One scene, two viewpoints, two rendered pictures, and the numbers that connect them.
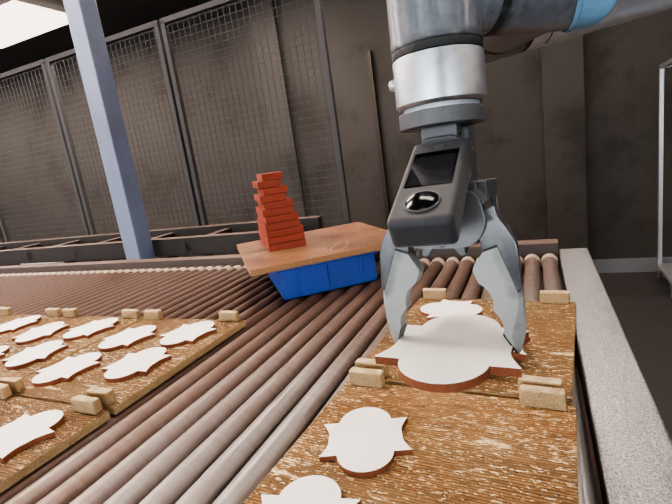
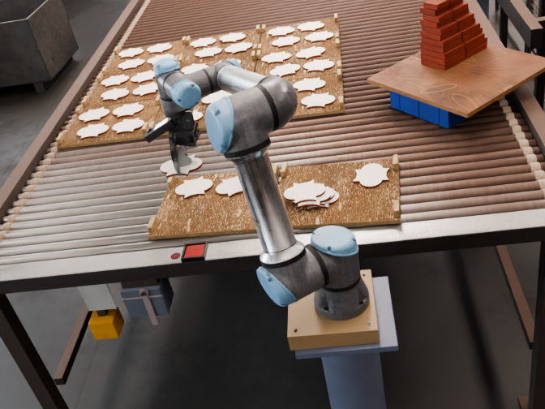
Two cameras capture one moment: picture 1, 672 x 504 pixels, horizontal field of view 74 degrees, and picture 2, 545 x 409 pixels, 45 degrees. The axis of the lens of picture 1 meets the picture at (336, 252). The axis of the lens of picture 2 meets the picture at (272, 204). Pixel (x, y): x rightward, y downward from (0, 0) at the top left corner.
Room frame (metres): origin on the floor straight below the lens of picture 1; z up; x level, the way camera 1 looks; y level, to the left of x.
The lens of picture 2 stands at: (0.14, -1.93, 2.18)
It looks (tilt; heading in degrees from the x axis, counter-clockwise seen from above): 35 degrees down; 75
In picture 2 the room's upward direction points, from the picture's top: 12 degrees counter-clockwise
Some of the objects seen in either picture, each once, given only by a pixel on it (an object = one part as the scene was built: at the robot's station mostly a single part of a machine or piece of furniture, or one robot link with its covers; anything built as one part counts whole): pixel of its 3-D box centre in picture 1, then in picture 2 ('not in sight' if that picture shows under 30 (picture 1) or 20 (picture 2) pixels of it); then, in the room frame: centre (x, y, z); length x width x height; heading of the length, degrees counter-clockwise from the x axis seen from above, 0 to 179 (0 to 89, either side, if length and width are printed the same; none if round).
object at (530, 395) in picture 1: (542, 397); not in sight; (0.56, -0.26, 0.95); 0.06 x 0.02 x 0.03; 61
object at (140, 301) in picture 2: not in sight; (148, 295); (0.12, -0.18, 0.77); 0.14 x 0.11 x 0.18; 155
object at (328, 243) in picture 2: not in sight; (333, 255); (0.60, -0.70, 1.09); 0.13 x 0.12 x 0.14; 7
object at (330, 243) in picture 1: (315, 243); (458, 71); (1.52, 0.07, 1.03); 0.50 x 0.50 x 0.02; 15
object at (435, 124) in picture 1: (447, 182); (181, 126); (0.40, -0.11, 1.28); 0.09 x 0.08 x 0.12; 151
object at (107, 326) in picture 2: not in sight; (99, 307); (-0.04, -0.11, 0.74); 0.09 x 0.08 x 0.24; 155
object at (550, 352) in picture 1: (474, 338); (337, 193); (0.82, -0.25, 0.93); 0.41 x 0.35 x 0.02; 150
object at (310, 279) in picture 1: (317, 265); (444, 91); (1.45, 0.07, 0.97); 0.31 x 0.31 x 0.10; 15
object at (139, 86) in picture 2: not in sight; (130, 85); (0.40, 1.18, 0.94); 0.41 x 0.35 x 0.04; 155
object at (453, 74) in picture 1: (435, 87); (173, 102); (0.40, -0.10, 1.36); 0.08 x 0.08 x 0.05
